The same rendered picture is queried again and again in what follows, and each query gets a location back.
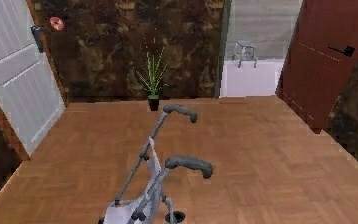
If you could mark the green house plant black pot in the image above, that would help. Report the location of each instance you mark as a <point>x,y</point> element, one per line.
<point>153,80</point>

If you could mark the small grey metal stool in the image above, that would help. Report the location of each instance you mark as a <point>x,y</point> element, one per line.
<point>244,51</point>

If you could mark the dark red room door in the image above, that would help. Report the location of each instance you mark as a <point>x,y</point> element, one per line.
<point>323,60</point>

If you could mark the white panelled room door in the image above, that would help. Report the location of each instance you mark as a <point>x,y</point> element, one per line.
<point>17,80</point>

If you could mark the pink round wall ornament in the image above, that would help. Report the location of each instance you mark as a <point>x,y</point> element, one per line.
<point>57,23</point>

